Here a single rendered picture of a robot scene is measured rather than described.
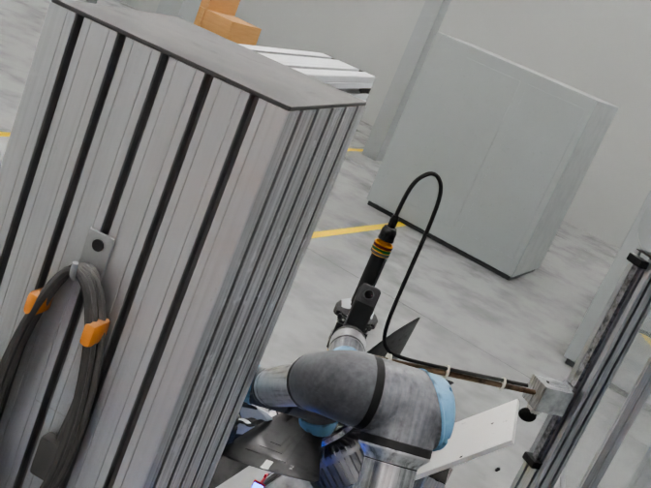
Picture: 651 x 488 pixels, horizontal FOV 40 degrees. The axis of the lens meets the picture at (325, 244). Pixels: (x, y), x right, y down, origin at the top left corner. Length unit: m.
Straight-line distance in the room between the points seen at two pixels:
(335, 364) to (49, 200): 0.64
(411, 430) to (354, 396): 0.10
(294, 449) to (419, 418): 0.65
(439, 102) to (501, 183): 1.06
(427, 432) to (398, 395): 0.07
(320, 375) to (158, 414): 0.55
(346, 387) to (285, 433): 0.70
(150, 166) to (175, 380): 0.20
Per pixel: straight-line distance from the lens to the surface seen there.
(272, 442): 2.01
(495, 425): 2.22
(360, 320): 1.88
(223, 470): 2.24
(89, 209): 0.86
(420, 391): 1.40
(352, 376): 1.37
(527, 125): 9.12
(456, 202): 9.34
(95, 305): 0.85
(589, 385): 2.42
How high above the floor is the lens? 2.15
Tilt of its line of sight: 16 degrees down
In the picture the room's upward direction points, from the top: 23 degrees clockwise
